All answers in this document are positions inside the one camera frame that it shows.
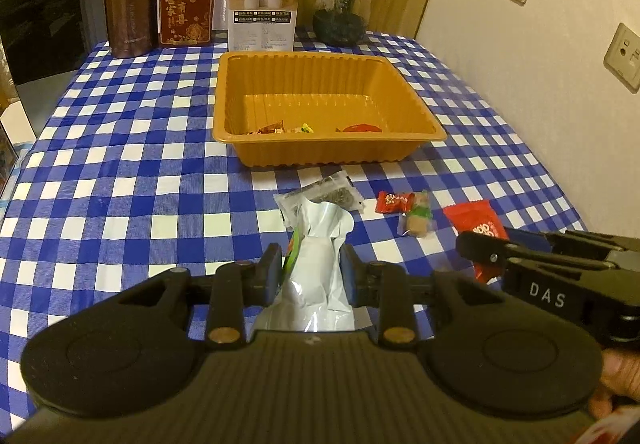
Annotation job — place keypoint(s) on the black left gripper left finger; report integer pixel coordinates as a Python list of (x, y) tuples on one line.
[(237, 286)]

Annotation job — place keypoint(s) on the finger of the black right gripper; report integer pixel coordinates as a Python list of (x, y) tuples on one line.
[(536, 240), (485, 249)]

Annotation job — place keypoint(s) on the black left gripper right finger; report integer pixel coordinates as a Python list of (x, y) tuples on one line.
[(383, 286)]

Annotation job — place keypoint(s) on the large red snack packet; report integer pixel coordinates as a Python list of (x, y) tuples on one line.
[(477, 217)]

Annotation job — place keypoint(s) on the green candy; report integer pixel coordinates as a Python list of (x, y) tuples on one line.
[(417, 220)]

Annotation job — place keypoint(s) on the white foil snack pouch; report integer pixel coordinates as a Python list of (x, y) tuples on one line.
[(312, 296)]

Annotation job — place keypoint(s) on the clear seaweed snack packet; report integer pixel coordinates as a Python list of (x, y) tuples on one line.
[(336, 189)]

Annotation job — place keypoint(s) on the small red brown candy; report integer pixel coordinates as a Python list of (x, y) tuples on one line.
[(271, 128)]

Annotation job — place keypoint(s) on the green yellow cake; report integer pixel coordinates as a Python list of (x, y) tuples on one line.
[(304, 128)]

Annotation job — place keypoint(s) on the red pastry packet front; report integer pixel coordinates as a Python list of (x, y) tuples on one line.
[(359, 127)]

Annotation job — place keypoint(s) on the right hand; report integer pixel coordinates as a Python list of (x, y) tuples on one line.
[(620, 378)]

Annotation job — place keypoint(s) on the blue white checkered tablecloth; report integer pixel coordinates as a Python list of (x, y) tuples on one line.
[(126, 181)]

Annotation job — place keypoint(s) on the orange plastic tray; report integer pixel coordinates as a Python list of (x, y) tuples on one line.
[(327, 91)]

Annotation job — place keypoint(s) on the glass dome jar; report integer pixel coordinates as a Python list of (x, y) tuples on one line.
[(341, 23)]

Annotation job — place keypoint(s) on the red gift box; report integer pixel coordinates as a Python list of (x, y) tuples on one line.
[(186, 22)]

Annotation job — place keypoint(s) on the white product box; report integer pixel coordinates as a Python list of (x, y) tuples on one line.
[(261, 25)]

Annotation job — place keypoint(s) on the brown cylindrical tin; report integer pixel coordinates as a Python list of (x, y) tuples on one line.
[(131, 27)]

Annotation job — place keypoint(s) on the black monitor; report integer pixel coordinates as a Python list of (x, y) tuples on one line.
[(46, 41)]

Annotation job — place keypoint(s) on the single wall socket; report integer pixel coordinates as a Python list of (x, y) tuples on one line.
[(623, 57)]

